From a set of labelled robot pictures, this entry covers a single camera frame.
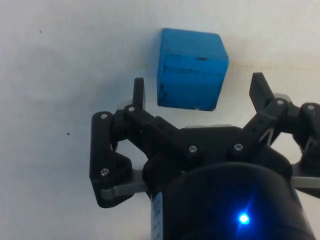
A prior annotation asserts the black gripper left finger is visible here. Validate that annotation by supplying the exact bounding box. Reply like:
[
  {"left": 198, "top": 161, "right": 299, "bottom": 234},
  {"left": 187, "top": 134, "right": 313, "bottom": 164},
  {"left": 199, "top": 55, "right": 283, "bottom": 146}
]
[{"left": 89, "top": 77, "right": 201, "bottom": 208}]

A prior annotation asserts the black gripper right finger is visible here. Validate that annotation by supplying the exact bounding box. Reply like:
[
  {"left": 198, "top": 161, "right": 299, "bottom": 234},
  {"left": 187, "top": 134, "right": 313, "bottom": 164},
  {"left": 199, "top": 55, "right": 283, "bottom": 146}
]
[{"left": 233, "top": 72, "right": 320, "bottom": 163}]

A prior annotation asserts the blue cube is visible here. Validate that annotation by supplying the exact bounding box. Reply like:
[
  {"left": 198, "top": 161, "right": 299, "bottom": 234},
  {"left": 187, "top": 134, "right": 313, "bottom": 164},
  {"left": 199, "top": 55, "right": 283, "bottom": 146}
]
[{"left": 156, "top": 27, "right": 230, "bottom": 111}]

